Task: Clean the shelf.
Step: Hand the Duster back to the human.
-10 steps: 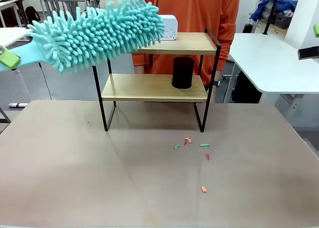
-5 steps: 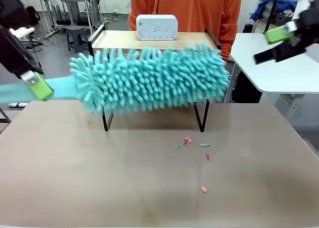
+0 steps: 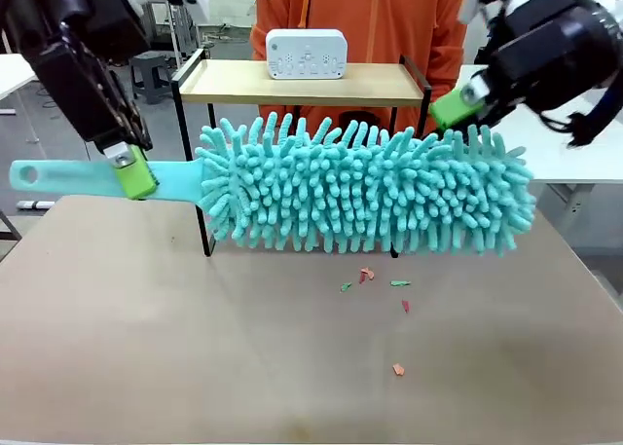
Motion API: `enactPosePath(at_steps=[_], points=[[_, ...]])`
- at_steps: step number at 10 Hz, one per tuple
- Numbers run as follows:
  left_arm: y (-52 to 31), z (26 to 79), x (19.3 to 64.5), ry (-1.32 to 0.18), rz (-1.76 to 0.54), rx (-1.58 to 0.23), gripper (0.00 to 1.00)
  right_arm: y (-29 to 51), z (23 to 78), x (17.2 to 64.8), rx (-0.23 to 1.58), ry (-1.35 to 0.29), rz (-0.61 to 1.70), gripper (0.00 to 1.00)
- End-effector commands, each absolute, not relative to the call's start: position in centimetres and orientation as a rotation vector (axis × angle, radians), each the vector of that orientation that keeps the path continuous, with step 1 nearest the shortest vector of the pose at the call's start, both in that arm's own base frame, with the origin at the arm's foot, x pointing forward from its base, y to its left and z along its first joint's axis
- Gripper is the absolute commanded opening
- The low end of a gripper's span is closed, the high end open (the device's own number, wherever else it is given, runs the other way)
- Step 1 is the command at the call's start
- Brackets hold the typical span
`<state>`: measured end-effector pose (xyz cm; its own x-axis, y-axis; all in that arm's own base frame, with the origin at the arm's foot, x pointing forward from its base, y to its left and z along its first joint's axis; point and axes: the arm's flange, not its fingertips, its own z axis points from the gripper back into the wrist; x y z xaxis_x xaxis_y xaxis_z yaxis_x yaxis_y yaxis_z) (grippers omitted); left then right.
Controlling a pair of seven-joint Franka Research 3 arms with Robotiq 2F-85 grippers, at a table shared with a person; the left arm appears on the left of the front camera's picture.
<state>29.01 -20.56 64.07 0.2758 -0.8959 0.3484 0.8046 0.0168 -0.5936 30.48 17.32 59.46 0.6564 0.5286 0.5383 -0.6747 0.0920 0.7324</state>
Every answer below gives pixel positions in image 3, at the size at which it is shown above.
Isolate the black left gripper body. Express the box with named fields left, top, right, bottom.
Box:
left=0, top=0, right=153, bottom=65

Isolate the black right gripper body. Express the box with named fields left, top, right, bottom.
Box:
left=484, top=0, right=623, bottom=113

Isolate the teal chenille duster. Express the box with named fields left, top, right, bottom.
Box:
left=8, top=112, right=538, bottom=259

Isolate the white sound machine box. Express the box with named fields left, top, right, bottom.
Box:
left=265, top=27, right=348, bottom=82

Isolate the person left forearm orange sleeve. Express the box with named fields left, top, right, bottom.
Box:
left=425, top=50, right=468, bottom=106

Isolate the large white table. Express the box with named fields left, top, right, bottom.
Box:
left=455, top=64, right=623, bottom=222

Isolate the grey plastic stool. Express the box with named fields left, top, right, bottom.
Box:
left=128, top=53, right=172, bottom=106

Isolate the white side table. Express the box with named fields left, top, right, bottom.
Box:
left=0, top=53, right=39, bottom=103

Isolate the white metal-leg desk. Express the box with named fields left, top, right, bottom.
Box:
left=145, top=0, right=205, bottom=71

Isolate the person orange hoodie torso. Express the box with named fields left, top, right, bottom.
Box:
left=250, top=0, right=472, bottom=134

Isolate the black gripper cable bundle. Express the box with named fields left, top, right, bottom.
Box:
left=537, top=74, right=623, bottom=149

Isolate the two-tier wooden black-frame shelf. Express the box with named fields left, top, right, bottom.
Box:
left=170, top=48, right=434, bottom=260

